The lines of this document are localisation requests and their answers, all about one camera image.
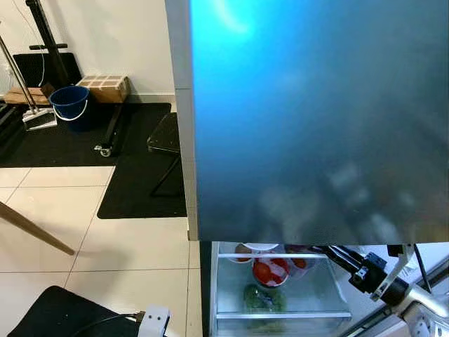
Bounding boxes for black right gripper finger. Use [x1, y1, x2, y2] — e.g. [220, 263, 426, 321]
[318, 246, 360, 280]
[330, 244, 371, 269]

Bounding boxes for stainless steel fridge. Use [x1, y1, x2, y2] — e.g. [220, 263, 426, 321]
[199, 239, 449, 337]

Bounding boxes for glass fridge shelf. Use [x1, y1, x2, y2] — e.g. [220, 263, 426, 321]
[217, 251, 332, 260]
[215, 310, 353, 321]

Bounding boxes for red purple vegetable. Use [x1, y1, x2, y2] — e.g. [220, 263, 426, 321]
[286, 244, 318, 276]

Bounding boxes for green leafy vegetables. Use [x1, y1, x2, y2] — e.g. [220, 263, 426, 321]
[242, 282, 289, 315]

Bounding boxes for small brown round fruit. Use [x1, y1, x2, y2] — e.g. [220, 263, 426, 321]
[234, 244, 254, 263]

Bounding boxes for black folding stool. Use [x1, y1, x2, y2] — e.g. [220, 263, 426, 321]
[145, 111, 187, 199]

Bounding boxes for brown box with white top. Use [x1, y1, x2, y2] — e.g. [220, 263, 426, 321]
[76, 74, 131, 105]

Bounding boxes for light wood dining table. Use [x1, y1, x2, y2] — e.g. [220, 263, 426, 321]
[0, 201, 76, 256]

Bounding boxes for blue plastic bucket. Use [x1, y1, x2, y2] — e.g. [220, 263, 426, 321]
[48, 85, 93, 132]

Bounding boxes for black foam panel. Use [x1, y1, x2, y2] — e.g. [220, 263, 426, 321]
[12, 51, 83, 88]

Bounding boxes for brown wooden board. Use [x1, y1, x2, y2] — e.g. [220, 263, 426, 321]
[3, 86, 55, 106]

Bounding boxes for black gantry stand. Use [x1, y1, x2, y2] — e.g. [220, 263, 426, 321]
[25, 0, 125, 158]

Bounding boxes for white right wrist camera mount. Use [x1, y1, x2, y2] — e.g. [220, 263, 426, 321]
[377, 244, 416, 301]

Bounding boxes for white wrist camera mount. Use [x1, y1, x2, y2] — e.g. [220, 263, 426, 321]
[138, 306, 172, 337]
[377, 244, 416, 301]

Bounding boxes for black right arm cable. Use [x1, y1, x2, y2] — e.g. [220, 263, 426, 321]
[414, 244, 434, 294]

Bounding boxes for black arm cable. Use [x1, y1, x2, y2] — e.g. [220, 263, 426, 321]
[414, 244, 434, 294]
[69, 312, 145, 337]

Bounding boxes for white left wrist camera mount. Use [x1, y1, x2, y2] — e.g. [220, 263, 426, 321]
[138, 306, 172, 337]

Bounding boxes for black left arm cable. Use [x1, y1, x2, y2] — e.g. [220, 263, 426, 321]
[69, 312, 145, 337]

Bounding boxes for grey handled flat mop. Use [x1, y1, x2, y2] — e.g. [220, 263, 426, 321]
[0, 21, 59, 133]

